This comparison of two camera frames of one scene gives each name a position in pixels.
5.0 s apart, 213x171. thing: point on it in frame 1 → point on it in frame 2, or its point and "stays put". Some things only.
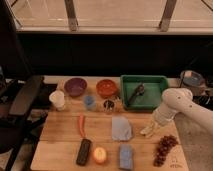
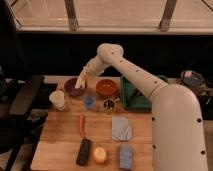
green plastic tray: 142,93 stays put
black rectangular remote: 83,151 stays put
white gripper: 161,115 → 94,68
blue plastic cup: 90,102 stays put
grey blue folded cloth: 121,128 stays put
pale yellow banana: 143,131 → 81,80
